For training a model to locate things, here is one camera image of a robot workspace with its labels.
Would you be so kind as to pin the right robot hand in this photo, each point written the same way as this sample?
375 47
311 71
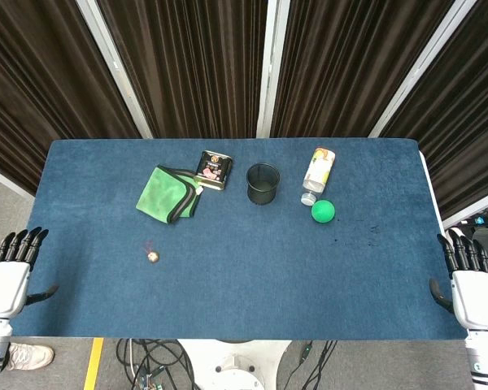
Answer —
473 292

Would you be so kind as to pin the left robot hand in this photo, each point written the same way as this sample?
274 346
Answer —
2 284

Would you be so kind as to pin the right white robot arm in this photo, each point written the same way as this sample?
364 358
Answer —
486 357

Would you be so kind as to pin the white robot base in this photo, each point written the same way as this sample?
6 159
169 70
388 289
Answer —
232 361

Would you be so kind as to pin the black equipment with cyan lights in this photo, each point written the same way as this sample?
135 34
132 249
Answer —
484 221

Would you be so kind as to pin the yellow floor tape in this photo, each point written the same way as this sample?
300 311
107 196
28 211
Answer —
93 363

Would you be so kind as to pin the green ball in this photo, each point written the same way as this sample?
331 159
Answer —
323 211

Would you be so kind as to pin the green microfiber cloth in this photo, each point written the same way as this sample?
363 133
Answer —
166 194

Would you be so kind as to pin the plastic bottle with label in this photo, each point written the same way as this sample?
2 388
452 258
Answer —
318 172

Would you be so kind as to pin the blue table mat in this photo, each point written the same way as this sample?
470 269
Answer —
236 260

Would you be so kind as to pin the black mesh pen cup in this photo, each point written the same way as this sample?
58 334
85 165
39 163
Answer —
262 183

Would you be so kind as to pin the black gold tin can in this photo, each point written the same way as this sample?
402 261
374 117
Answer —
212 170

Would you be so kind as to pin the dark brown curtain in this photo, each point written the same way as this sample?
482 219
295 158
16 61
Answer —
187 65

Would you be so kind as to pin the white partition frame post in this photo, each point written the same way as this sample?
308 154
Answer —
415 69
116 69
270 67

